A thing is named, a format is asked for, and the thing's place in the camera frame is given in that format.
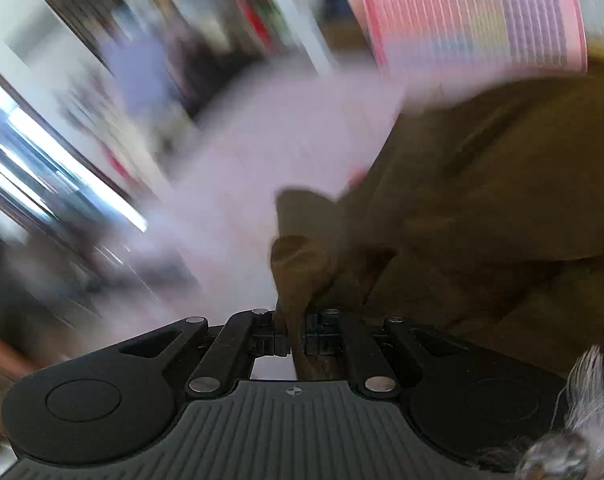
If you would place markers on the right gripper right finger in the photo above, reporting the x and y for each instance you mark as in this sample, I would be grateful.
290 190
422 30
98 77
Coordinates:
344 342

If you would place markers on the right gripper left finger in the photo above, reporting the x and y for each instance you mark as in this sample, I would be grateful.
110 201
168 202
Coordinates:
247 336

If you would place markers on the brown corduroy pants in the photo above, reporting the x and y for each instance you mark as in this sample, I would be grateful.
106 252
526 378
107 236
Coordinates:
483 219

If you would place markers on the pink checkered cartoon desk mat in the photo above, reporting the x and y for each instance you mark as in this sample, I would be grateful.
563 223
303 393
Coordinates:
281 126

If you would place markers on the lavender folded cloth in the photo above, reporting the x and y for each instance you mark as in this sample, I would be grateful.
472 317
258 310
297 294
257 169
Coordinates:
138 67

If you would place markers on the pink learning keyboard tablet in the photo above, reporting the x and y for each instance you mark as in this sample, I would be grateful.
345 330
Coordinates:
547 34

